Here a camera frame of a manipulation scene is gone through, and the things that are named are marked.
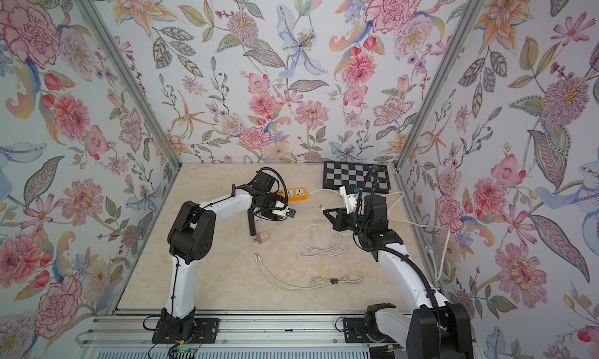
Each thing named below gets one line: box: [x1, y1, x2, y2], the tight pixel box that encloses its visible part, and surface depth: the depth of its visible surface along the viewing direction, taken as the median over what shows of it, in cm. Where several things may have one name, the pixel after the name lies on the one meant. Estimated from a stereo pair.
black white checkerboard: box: [322, 160, 391, 195], surface depth 116 cm
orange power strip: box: [276, 187, 309, 203], surface depth 109 cm
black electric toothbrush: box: [247, 207, 257, 236], surface depth 100 cm
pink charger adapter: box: [253, 231, 270, 245], surface depth 95 cm
